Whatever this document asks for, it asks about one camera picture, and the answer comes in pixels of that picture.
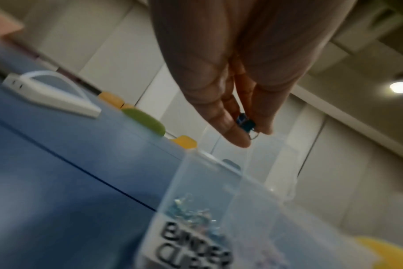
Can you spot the person's left hand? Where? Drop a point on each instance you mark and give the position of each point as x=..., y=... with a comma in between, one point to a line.
x=204, y=39

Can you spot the pile of blue binder clips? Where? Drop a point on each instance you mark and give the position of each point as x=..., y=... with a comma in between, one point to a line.
x=195, y=212

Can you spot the green chair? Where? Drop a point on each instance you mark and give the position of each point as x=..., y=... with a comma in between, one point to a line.
x=145, y=121

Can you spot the round ceiling light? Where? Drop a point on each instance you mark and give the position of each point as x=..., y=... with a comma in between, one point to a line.
x=400, y=87

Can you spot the clear plastic storage container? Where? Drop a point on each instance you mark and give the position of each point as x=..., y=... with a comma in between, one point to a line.
x=254, y=210

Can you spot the small blue binder clip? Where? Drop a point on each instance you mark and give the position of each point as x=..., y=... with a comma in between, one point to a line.
x=245, y=122

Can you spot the yellow round object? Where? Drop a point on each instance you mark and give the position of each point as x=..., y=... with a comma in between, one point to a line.
x=387, y=252

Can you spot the yellow chair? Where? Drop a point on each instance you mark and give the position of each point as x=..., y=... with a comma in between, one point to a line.
x=185, y=141

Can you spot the orange chair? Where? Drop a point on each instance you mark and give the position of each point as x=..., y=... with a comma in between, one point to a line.
x=111, y=99

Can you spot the white power bank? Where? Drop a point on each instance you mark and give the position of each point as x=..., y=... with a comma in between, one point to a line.
x=52, y=98

